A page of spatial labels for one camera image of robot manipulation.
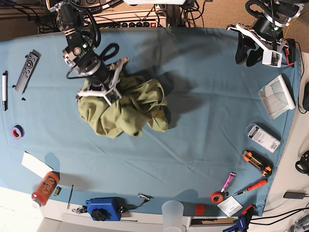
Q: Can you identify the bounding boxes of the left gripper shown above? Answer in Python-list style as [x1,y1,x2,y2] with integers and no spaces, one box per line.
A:
[226,23,287,67]

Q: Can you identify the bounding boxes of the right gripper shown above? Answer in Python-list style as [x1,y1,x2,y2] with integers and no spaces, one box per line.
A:
[75,58,130,106]

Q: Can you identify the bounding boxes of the olive green t-shirt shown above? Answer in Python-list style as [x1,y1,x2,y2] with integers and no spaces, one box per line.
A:
[78,73,169,139]

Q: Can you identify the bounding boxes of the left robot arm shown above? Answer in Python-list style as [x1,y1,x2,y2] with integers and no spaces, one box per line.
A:
[226,0,308,68]

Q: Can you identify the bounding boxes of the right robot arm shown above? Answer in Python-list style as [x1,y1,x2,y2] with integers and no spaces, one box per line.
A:
[46,0,129,105]

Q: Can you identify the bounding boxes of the black orange tool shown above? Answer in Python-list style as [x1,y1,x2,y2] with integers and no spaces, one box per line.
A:
[284,39,296,67]

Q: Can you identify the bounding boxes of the leaf pattern notebook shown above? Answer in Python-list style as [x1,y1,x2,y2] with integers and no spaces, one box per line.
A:
[258,74,295,121]

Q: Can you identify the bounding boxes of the blue table cloth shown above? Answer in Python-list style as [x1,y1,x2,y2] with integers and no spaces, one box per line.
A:
[0,28,301,215]

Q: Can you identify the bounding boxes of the grey remote control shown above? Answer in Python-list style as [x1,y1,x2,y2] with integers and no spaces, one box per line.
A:
[15,50,41,94]

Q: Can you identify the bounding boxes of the clear plastic screw box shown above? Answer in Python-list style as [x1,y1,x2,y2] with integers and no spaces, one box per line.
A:
[245,124,281,153]

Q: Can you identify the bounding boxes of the white power strip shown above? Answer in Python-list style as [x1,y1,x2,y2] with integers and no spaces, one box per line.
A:
[94,9,168,28]

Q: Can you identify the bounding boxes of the purple tape roll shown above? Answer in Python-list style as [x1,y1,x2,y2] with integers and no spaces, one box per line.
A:
[11,125,25,139]

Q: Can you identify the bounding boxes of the white paper card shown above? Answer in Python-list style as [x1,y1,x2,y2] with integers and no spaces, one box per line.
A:
[21,151,53,178]

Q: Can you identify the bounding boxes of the white marker pen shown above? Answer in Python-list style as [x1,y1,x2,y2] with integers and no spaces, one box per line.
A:
[2,71,8,111]

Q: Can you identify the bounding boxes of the small yellow black battery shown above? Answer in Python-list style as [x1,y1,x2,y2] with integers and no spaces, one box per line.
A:
[54,186,61,196]

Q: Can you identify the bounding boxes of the orange black utility knife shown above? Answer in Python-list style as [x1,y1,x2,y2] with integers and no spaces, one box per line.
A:
[242,150,273,178]

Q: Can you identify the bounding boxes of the silver carabiner clip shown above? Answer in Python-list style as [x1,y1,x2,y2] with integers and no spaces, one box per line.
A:
[138,193,153,202]

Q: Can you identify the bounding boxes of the blue plastic box device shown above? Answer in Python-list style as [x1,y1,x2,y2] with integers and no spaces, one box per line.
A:
[85,197,126,221]

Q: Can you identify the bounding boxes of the black tweezers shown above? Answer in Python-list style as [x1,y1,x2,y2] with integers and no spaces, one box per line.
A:
[67,184,74,210]

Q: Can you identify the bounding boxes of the pink glue tube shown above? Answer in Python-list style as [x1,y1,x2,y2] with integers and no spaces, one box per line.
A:
[221,172,237,192]

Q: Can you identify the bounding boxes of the translucent plastic cup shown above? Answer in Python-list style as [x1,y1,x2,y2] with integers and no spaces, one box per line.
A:
[162,201,184,232]

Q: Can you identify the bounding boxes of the red plastic block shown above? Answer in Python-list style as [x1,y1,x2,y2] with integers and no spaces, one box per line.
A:
[195,204,205,216]

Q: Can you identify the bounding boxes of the red tape roll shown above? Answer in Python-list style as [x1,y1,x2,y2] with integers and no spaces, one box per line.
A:
[211,192,225,204]

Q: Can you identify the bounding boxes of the white square packet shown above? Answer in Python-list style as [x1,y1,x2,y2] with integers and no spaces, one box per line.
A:
[217,196,243,217]

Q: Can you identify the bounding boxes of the blue black clamp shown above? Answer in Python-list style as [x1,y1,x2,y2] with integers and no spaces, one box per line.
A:
[223,204,255,232]

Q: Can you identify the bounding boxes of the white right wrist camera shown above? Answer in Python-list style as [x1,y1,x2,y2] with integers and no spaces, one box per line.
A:
[107,91,122,103]

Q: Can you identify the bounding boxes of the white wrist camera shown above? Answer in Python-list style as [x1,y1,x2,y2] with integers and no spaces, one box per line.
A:
[262,49,282,68]
[107,91,122,103]

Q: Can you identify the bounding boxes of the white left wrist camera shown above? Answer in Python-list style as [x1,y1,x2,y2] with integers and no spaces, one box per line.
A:
[262,49,282,68]

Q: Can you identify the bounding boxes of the orange handle screwdriver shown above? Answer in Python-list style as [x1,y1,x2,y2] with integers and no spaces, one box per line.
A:
[234,179,267,196]

